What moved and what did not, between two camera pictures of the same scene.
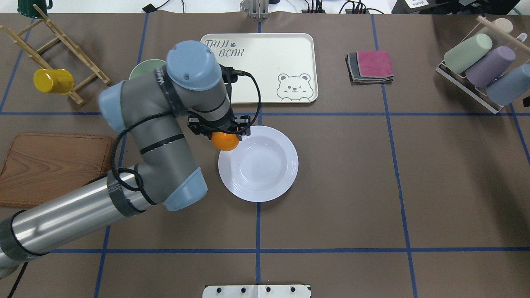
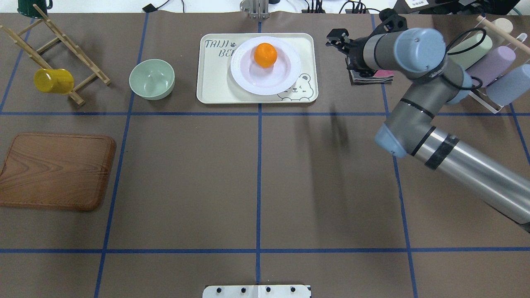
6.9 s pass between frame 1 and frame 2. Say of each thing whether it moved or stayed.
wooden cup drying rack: stayed
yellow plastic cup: stayed
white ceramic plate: moved
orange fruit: moved
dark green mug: stayed
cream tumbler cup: stayed
